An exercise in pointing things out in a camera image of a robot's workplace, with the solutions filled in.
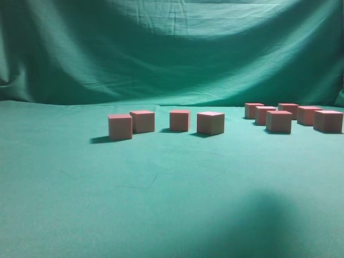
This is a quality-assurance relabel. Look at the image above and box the pink cube column edge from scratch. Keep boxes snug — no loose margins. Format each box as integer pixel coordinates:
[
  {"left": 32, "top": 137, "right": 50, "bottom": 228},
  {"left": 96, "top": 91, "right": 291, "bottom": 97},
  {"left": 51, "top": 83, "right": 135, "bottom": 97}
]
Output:
[{"left": 170, "top": 110, "right": 191, "bottom": 132}]

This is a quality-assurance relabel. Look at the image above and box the pink cube column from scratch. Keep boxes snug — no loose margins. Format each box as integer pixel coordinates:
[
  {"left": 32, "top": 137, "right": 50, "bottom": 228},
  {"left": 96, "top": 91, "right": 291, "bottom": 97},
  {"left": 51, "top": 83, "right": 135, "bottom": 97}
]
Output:
[
  {"left": 245, "top": 103, "right": 264, "bottom": 119},
  {"left": 130, "top": 110, "right": 155, "bottom": 134},
  {"left": 313, "top": 110, "right": 343, "bottom": 133},
  {"left": 255, "top": 106, "right": 276, "bottom": 126},
  {"left": 108, "top": 114, "right": 133, "bottom": 140},
  {"left": 266, "top": 111, "right": 292, "bottom": 134},
  {"left": 197, "top": 111, "right": 225, "bottom": 135},
  {"left": 297, "top": 106, "right": 322, "bottom": 126}
]

